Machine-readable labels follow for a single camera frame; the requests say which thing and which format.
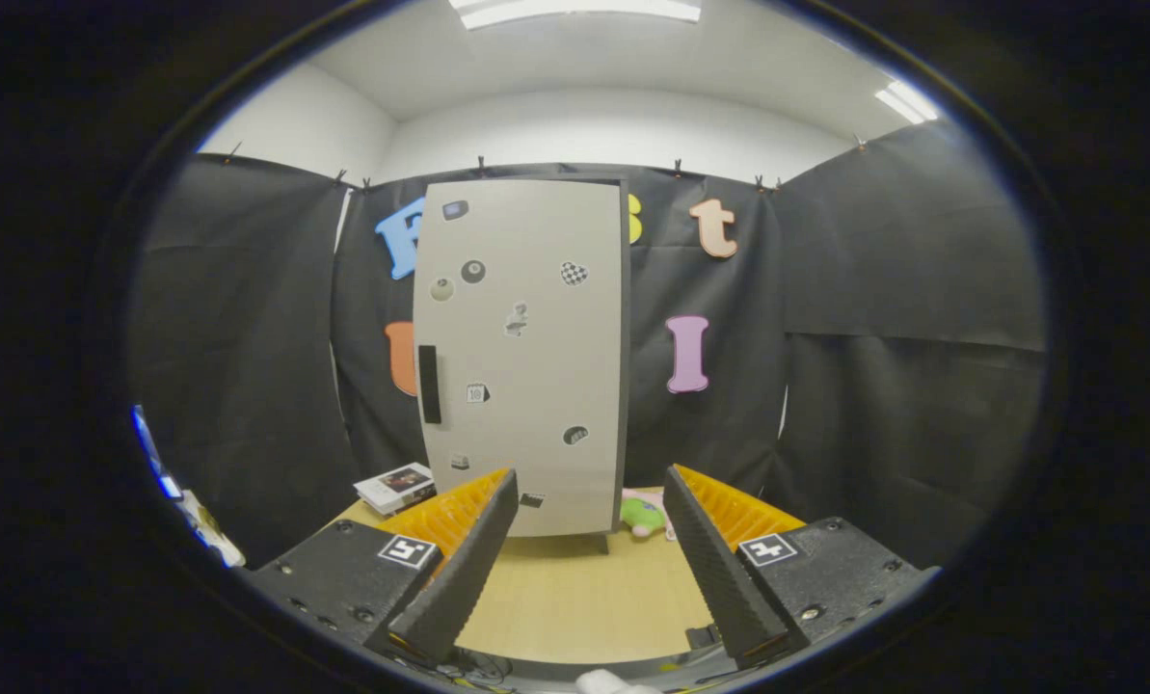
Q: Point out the grey shoe cabinet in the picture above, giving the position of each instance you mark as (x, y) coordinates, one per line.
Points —
(625, 386)

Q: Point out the white book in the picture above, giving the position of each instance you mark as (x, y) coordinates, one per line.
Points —
(396, 482)

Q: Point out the green and pink plush toy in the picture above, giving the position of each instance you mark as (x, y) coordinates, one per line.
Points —
(642, 519)

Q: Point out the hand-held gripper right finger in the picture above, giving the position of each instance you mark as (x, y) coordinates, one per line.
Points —
(724, 578)

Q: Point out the long ceiling light panel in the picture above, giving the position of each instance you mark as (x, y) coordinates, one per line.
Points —
(574, 12)

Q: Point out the black backdrop cloth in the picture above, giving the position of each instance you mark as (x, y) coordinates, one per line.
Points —
(873, 434)

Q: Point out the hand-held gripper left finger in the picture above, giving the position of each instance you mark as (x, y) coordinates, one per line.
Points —
(459, 578)

